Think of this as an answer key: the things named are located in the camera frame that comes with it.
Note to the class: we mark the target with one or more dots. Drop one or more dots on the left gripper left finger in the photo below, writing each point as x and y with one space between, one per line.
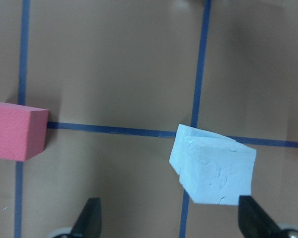
87 225

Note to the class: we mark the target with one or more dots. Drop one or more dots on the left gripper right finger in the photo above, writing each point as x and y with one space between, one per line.
254 222

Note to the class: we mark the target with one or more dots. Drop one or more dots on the light blue block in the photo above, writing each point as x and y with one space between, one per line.
216 170
177 156

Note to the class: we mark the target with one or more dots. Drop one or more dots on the red block left far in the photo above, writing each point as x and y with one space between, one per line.
22 131

